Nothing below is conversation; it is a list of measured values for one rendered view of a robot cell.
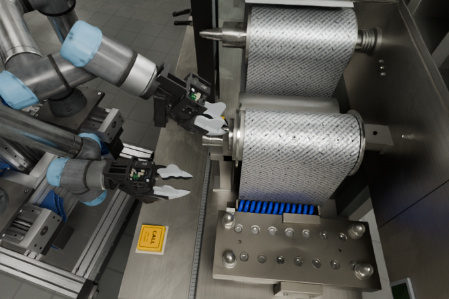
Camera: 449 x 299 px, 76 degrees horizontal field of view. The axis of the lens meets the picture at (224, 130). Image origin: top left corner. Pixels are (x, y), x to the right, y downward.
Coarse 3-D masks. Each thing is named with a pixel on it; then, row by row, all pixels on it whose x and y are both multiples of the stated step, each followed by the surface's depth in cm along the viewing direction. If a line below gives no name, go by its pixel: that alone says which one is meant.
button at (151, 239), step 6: (144, 228) 86; (150, 228) 86; (156, 228) 86; (162, 228) 86; (144, 234) 85; (150, 234) 85; (156, 234) 85; (162, 234) 85; (138, 240) 84; (144, 240) 84; (150, 240) 84; (156, 240) 84; (162, 240) 85; (138, 246) 83; (144, 246) 83; (150, 246) 83; (156, 246) 83
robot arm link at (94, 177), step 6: (96, 162) 74; (102, 162) 74; (90, 168) 72; (96, 168) 72; (102, 168) 72; (90, 174) 72; (96, 174) 72; (102, 174) 72; (90, 180) 72; (96, 180) 72; (102, 180) 72; (90, 186) 73; (96, 186) 73; (102, 186) 73
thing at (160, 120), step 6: (156, 102) 59; (162, 102) 59; (156, 108) 60; (162, 108) 60; (156, 114) 62; (162, 114) 62; (156, 120) 64; (162, 120) 64; (156, 126) 66; (162, 126) 66
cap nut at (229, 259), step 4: (228, 252) 69; (232, 252) 69; (224, 256) 68; (228, 256) 67; (232, 256) 68; (236, 256) 71; (224, 260) 69; (228, 260) 67; (232, 260) 67; (236, 260) 69; (224, 264) 70; (228, 264) 69; (232, 264) 69
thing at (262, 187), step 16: (256, 176) 68; (272, 176) 68; (288, 176) 67; (304, 176) 67; (240, 192) 77; (256, 192) 76; (272, 192) 75; (288, 192) 74; (304, 192) 74; (320, 192) 73
